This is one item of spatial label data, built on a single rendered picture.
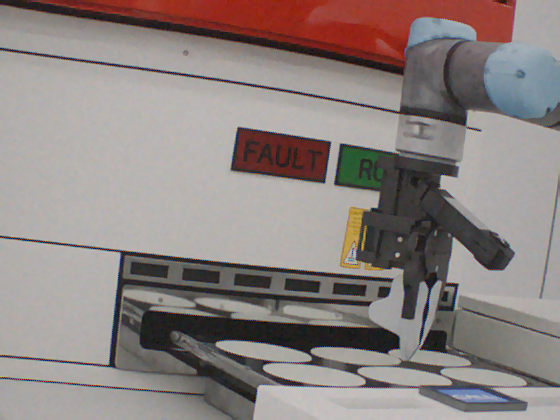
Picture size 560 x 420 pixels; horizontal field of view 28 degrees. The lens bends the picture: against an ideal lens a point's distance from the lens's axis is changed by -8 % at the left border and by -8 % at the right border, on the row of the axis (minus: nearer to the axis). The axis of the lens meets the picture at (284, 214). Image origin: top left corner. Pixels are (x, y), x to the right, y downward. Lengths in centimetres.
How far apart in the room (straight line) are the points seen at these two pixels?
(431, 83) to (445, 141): 6
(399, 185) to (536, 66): 22
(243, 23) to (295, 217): 24
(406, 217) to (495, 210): 218
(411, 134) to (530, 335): 30
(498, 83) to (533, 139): 235
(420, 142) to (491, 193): 219
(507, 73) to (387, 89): 30
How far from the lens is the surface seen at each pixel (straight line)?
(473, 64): 116
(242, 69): 129
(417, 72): 121
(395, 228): 121
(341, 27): 130
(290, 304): 134
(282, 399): 71
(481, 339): 143
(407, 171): 123
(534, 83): 113
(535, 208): 351
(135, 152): 125
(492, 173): 338
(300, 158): 133
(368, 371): 119
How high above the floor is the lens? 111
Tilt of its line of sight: 3 degrees down
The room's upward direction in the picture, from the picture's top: 9 degrees clockwise
